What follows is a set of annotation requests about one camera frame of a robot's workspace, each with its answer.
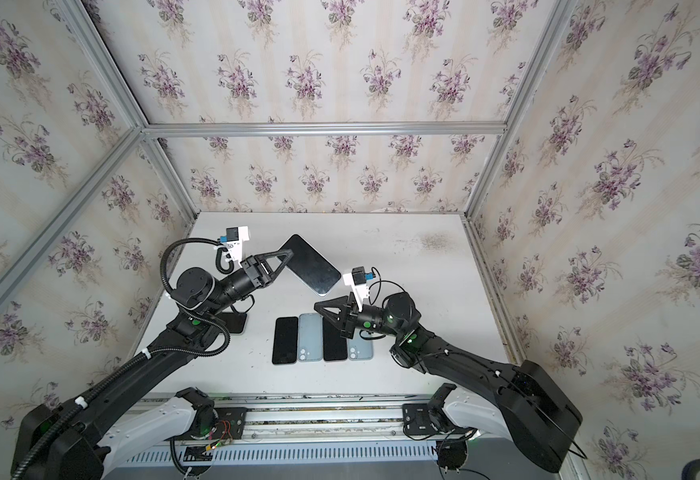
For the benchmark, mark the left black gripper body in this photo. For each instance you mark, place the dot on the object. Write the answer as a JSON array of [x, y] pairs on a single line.
[[254, 271]]

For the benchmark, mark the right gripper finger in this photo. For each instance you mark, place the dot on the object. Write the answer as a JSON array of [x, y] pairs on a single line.
[[337, 317], [339, 303]]

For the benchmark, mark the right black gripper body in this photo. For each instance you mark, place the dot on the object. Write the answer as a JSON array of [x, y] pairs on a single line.
[[350, 315]]

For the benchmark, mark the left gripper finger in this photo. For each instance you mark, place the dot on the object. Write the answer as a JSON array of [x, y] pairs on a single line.
[[273, 273], [279, 257]]

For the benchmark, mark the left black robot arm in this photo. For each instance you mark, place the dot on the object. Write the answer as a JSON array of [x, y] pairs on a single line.
[[76, 440]]

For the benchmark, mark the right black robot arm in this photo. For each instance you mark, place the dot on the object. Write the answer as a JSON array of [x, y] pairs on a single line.
[[537, 416]]

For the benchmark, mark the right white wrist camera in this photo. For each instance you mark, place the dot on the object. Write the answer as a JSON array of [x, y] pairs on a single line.
[[358, 280]]

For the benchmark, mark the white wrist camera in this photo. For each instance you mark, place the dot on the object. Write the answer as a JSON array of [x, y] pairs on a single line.
[[230, 248], [358, 280]]

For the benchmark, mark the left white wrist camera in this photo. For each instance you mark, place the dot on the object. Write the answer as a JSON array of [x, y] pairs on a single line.
[[230, 248]]

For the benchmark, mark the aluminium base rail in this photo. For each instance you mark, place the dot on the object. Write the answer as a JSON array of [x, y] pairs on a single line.
[[285, 418]]

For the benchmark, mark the aluminium cage frame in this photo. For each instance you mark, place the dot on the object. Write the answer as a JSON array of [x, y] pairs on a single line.
[[145, 134]]

